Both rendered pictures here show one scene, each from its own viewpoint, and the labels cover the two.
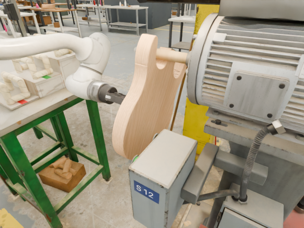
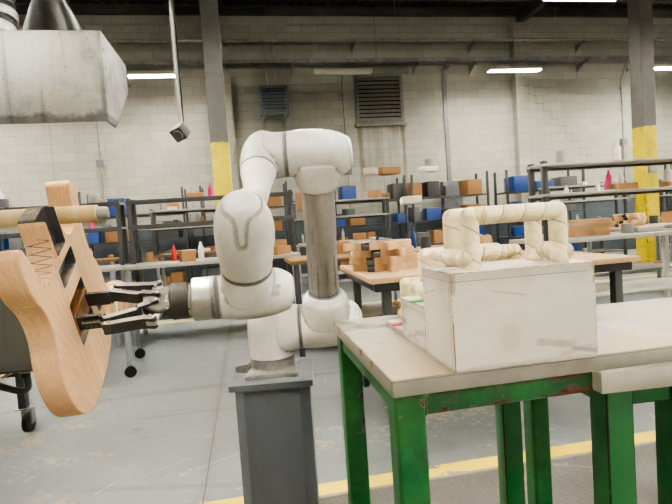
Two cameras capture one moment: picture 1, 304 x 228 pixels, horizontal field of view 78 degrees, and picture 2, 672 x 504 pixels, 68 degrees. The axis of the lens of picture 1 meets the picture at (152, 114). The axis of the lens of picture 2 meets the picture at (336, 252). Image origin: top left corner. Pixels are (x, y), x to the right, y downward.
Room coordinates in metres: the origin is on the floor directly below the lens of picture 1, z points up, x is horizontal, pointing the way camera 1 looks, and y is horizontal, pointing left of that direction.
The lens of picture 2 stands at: (1.67, -0.25, 1.20)
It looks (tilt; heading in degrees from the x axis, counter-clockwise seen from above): 3 degrees down; 138
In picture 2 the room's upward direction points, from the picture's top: 4 degrees counter-clockwise
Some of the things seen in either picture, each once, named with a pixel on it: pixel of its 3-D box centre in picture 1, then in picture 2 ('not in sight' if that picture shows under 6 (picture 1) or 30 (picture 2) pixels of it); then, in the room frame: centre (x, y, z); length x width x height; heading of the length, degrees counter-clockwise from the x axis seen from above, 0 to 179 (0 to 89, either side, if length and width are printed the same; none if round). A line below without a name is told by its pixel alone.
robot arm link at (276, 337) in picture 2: not in sight; (273, 324); (0.20, 0.72, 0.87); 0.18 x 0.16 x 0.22; 51
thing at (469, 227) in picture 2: not in sight; (470, 243); (1.17, 0.50, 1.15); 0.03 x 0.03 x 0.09
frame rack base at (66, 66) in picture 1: (58, 66); (505, 309); (1.17, 0.60, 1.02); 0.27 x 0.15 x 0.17; 59
